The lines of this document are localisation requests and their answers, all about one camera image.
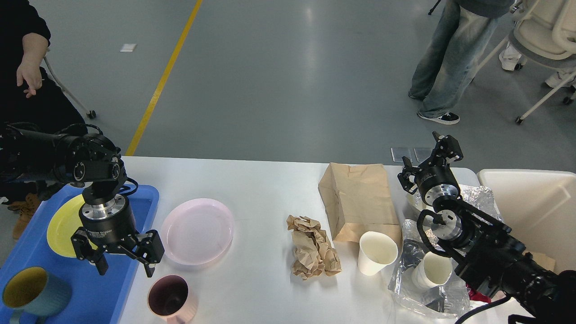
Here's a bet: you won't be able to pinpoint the crumpled aluminium foil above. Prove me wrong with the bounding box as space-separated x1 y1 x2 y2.
406 184 504 222

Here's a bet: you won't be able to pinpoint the pink plate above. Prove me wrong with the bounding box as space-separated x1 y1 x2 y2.
160 198 234 266

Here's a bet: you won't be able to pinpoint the pink ribbed mug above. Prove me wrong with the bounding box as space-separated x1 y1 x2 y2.
147 274 198 324

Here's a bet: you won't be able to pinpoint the chair leg with caster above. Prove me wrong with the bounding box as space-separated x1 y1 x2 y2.
43 47 97 120

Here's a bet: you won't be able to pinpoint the clear plastic wrap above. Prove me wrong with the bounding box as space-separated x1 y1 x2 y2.
388 220 470 320

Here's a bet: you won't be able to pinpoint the beige plastic bin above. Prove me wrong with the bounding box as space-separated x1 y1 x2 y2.
477 169 576 273

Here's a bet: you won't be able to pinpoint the blue plastic tray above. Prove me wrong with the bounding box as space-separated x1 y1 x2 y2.
0 186 143 324

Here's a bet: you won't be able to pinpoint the metal floor plates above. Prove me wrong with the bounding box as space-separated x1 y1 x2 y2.
391 146 432 164

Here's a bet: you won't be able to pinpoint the teal mug yellow inside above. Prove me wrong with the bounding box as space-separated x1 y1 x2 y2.
1 266 72 324

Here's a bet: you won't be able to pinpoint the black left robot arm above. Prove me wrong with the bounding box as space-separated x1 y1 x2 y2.
1 124 165 277

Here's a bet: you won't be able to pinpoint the white paper cup in plastic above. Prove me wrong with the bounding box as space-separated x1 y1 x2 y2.
411 252 452 291

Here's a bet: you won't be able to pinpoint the person in black clothes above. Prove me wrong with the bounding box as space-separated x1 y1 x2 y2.
0 0 88 136

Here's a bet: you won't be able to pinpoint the white office chair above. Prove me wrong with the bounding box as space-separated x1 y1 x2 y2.
472 0 576 125

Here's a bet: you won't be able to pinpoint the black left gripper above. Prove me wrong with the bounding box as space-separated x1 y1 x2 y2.
71 194 165 278

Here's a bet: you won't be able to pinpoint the brown paper bag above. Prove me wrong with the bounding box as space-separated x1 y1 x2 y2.
318 162 402 245

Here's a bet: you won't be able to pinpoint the seated person's hand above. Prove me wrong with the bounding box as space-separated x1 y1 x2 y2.
16 61 43 99

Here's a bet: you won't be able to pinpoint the crumpled brown paper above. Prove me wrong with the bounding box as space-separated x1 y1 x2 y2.
286 215 343 281

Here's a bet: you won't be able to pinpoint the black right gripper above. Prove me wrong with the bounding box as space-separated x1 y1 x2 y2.
398 131 464 207

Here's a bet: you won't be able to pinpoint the person in faded jeans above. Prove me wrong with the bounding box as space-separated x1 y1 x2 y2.
409 0 513 125

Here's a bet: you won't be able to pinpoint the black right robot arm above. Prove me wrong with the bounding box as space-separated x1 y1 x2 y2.
398 131 576 324

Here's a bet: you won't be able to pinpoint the yellow plate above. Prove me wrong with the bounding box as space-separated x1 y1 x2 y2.
46 194 85 258

